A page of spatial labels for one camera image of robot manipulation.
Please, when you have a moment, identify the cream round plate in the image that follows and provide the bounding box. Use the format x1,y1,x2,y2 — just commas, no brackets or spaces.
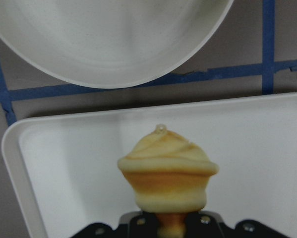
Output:
0,0,233,89

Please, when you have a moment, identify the yellow spiral bread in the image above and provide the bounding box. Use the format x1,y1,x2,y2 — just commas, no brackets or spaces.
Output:
118,124,219,238

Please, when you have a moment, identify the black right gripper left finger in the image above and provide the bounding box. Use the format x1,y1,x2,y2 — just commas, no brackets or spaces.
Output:
72,211,160,238

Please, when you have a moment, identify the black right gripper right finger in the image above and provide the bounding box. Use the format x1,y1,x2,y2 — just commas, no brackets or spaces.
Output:
184,211,287,238

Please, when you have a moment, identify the white rectangular tray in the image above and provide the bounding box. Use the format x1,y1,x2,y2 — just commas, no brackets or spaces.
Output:
1,92,297,238

